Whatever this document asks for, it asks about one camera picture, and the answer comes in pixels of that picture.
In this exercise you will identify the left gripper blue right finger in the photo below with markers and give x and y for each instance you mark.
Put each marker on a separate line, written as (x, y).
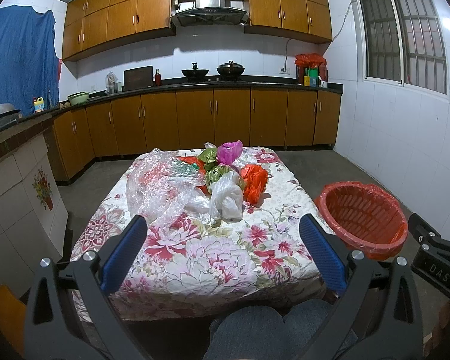
(320, 246)

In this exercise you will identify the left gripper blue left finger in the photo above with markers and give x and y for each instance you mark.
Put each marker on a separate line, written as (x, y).
(119, 253)

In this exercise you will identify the red plastic trash basket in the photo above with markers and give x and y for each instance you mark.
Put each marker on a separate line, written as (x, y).
(365, 217)

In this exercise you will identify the clear bubble wrap sheet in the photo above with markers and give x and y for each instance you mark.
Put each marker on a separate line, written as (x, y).
(162, 188)

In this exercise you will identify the orange red plastic bag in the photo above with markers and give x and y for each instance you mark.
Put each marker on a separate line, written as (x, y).
(255, 178)

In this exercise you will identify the white plastic bag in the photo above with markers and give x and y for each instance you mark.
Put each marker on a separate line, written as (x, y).
(226, 200)

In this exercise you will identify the light green plastic bag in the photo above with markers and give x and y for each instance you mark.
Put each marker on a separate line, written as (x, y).
(214, 170)

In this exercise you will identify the magenta plastic bag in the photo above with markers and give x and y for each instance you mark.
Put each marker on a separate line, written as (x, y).
(229, 152)

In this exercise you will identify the floral tablecloth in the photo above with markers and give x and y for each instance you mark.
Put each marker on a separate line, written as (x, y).
(198, 267)

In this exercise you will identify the person knees in jeans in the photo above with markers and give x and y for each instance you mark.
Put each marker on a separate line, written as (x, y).
(261, 332)

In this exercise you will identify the wooden lower cabinets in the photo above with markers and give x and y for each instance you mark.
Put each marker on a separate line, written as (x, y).
(187, 119)

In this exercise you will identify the wooden cabinets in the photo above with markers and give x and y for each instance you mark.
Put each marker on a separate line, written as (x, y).
(187, 119)
(93, 26)

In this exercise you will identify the green basin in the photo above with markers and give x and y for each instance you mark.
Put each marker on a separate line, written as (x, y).
(78, 98)

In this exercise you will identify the barred window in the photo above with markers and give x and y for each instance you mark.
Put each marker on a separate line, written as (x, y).
(404, 44)

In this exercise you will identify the glass jars on counter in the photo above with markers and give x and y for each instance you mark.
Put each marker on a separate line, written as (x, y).
(112, 84)

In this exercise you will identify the red bottle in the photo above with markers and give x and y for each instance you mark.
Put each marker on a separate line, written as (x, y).
(157, 78)

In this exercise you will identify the dark cutting board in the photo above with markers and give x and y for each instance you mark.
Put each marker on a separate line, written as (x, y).
(138, 78)

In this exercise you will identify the red bag covered rack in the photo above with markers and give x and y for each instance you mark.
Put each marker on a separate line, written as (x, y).
(311, 70)

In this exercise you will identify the black wok left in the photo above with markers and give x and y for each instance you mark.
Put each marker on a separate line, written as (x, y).
(195, 74)

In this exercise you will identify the black lidded wok right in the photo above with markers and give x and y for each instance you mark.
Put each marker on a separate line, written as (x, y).
(230, 71)

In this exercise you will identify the blue hanging cloth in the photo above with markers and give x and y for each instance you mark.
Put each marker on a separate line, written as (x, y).
(29, 66)

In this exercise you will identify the wooden upper cabinets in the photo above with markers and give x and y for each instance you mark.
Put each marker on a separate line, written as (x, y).
(93, 26)

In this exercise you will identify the steel range hood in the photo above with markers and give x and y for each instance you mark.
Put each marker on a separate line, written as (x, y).
(186, 13)

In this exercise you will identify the flower wall sticker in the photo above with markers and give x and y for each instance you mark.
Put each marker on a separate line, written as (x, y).
(42, 189)

